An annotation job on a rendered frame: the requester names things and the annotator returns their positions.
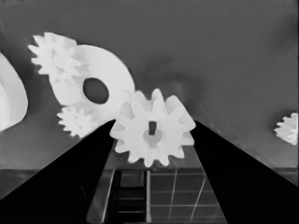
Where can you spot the white round pin carrier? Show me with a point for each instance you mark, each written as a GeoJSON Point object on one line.
{"type": "Point", "coordinates": [109, 65]}

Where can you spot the small white toothed gear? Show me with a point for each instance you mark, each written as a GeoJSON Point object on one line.
{"type": "Point", "coordinates": [289, 130]}
{"type": "Point", "coordinates": [73, 124]}
{"type": "Point", "coordinates": [134, 130]}
{"type": "Point", "coordinates": [49, 53]}

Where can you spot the large thick white disc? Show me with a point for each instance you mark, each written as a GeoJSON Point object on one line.
{"type": "Point", "coordinates": [12, 93]}

